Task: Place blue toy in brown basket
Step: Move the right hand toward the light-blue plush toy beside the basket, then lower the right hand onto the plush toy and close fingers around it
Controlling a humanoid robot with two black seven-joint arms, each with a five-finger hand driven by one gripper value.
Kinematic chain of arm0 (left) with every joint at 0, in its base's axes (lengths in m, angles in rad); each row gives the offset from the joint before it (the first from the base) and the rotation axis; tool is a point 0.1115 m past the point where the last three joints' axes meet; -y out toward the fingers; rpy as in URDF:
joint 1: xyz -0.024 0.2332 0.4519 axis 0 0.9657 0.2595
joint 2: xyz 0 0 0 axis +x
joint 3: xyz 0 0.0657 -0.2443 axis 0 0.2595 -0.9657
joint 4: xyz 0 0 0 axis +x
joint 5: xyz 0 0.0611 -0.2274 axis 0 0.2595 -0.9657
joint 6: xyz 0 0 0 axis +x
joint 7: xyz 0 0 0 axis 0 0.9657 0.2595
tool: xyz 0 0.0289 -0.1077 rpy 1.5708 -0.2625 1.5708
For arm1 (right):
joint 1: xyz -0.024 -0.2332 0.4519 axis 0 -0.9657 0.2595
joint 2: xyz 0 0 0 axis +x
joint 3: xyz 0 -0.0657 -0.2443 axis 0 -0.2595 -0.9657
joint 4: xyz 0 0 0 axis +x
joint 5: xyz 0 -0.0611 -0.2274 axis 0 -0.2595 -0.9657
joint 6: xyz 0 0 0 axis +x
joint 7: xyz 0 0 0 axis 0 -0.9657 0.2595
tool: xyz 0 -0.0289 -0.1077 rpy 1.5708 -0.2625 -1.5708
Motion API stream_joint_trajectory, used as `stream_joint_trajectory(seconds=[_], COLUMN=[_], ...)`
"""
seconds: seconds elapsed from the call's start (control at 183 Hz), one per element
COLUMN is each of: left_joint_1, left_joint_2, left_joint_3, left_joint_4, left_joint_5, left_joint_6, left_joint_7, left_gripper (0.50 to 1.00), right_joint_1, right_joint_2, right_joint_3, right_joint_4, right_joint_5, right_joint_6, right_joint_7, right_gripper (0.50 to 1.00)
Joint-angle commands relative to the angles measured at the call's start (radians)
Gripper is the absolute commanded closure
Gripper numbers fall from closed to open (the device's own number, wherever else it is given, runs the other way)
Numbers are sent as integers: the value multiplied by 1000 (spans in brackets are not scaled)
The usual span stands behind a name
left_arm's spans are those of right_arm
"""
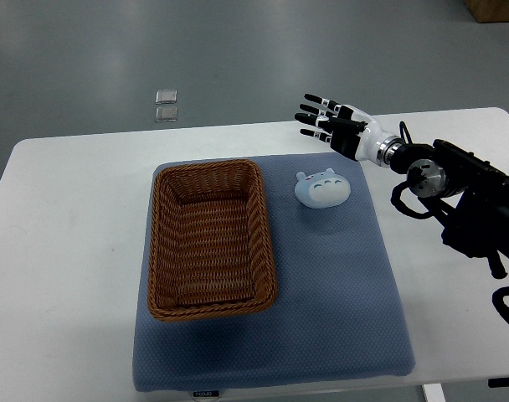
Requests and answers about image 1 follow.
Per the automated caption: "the black table bracket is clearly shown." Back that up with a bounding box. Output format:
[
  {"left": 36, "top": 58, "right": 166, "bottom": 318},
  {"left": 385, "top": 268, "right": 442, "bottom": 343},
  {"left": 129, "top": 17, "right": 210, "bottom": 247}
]
[{"left": 488, "top": 377, "right": 509, "bottom": 389}]

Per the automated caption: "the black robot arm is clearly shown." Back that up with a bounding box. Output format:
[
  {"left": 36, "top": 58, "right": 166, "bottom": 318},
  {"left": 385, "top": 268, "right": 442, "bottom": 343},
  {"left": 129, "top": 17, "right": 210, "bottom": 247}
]
[{"left": 295, "top": 94, "right": 509, "bottom": 279}]

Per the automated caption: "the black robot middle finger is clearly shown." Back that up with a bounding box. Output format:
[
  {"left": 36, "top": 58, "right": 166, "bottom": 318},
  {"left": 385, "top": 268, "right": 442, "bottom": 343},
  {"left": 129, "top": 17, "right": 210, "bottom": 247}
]
[{"left": 300, "top": 104, "right": 337, "bottom": 117}]

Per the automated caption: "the black cable loop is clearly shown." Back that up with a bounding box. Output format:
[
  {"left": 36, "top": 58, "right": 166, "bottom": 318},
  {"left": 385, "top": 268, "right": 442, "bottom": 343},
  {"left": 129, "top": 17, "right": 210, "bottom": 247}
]
[{"left": 491, "top": 285, "right": 509, "bottom": 332}]

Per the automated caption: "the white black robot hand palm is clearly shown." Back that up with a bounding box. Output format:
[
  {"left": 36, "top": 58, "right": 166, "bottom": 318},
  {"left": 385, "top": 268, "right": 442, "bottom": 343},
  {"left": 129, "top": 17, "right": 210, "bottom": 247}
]
[{"left": 329, "top": 104, "right": 396, "bottom": 167}]

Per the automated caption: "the upper metal floor plate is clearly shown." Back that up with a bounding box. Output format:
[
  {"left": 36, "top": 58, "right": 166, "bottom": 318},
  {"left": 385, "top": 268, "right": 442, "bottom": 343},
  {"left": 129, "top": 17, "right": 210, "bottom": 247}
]
[{"left": 155, "top": 90, "right": 177, "bottom": 105}]

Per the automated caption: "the blue fabric mat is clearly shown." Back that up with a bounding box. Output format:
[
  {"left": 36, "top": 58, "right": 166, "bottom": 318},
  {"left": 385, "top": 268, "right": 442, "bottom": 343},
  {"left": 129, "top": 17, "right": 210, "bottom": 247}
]
[{"left": 132, "top": 152, "right": 415, "bottom": 392}]

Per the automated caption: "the brown wicker basket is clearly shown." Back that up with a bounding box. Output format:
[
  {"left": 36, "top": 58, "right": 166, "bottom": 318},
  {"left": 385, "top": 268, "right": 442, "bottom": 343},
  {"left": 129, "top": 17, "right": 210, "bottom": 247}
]
[{"left": 147, "top": 159, "right": 278, "bottom": 322}]

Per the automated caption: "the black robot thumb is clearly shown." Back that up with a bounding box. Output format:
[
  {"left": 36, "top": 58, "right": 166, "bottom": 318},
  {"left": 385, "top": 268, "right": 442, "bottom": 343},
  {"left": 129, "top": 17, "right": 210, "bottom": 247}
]
[{"left": 328, "top": 117, "right": 368, "bottom": 131}]

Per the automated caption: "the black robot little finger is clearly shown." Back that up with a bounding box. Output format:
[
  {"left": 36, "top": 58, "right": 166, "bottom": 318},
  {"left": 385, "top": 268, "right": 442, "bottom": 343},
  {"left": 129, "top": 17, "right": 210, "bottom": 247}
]
[{"left": 300, "top": 129, "right": 332, "bottom": 143}]

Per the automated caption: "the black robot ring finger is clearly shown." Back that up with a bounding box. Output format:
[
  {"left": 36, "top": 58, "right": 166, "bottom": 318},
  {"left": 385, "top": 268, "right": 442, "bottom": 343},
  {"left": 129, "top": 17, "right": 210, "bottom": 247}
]
[{"left": 295, "top": 112, "right": 331, "bottom": 127}]

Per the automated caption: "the white table leg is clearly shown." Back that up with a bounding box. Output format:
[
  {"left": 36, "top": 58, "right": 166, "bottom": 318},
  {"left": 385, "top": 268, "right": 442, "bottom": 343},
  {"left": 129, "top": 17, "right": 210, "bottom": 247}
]
[{"left": 422, "top": 383, "right": 446, "bottom": 402}]

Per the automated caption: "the blue plush toy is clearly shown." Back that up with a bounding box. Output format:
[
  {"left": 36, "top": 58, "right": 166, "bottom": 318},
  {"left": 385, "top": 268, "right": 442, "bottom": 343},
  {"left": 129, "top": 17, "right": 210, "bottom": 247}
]
[{"left": 295, "top": 168, "right": 352, "bottom": 209}]

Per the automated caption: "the brown cardboard box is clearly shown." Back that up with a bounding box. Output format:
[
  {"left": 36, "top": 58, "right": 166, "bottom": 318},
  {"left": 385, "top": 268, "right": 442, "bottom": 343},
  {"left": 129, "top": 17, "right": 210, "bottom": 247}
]
[{"left": 464, "top": 0, "right": 509, "bottom": 23}]

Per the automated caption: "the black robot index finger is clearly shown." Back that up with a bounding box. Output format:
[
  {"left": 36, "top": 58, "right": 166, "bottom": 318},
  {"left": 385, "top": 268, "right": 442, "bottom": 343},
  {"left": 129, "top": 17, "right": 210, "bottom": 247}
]
[{"left": 304, "top": 94, "right": 342, "bottom": 110}]

